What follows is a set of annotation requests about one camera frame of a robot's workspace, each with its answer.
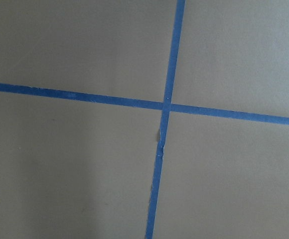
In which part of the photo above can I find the blue tape strip lengthwise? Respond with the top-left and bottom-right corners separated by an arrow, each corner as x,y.
145,0 -> 185,239

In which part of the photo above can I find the blue tape strip crosswise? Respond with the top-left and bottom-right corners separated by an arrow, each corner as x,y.
0,83 -> 289,125

